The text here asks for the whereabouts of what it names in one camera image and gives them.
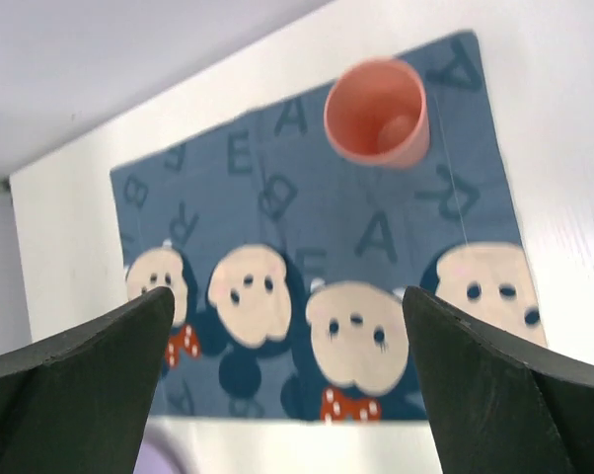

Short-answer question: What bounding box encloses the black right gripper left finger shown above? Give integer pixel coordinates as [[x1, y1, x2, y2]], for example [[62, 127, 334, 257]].
[[0, 287, 174, 473]]

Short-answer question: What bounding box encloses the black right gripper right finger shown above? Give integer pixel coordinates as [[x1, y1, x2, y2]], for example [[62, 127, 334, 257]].
[[403, 286, 594, 473]]

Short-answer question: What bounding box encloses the purple plastic plate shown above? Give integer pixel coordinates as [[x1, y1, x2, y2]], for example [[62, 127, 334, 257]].
[[133, 439, 182, 474]]

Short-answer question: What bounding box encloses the blue bear print placemat cloth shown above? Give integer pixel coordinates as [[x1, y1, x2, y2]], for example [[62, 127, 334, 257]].
[[111, 31, 547, 422]]

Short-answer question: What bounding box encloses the orange plastic cup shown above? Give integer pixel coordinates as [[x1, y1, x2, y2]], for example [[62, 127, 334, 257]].
[[324, 58, 430, 169]]

